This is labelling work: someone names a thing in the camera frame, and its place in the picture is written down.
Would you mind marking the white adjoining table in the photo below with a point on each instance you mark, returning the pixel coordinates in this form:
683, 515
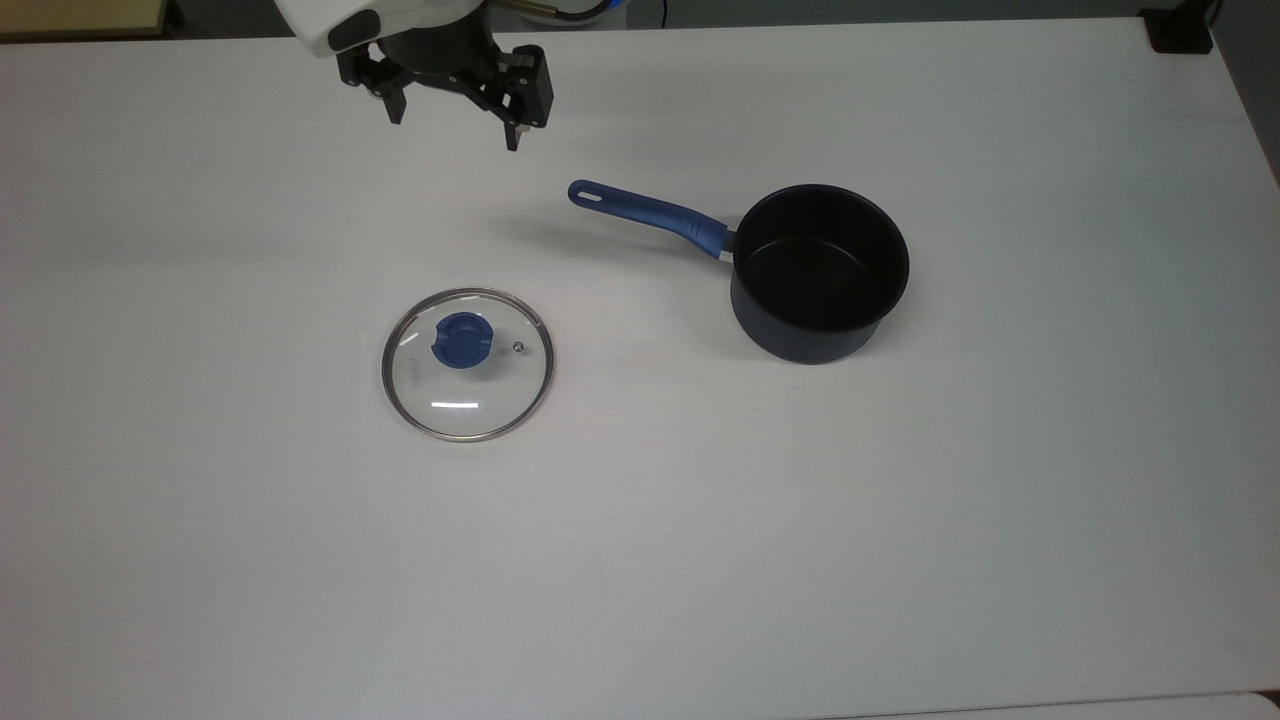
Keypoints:
1150, 708

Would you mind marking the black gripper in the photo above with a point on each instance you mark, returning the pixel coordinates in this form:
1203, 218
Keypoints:
440, 60

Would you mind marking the wooden desk board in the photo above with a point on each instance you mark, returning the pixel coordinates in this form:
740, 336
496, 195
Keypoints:
70, 15

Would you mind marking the glass lid with blue knob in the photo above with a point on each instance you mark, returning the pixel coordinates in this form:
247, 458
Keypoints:
465, 340

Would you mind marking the black table clamp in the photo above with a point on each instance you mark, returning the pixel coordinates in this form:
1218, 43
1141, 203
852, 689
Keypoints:
1178, 30

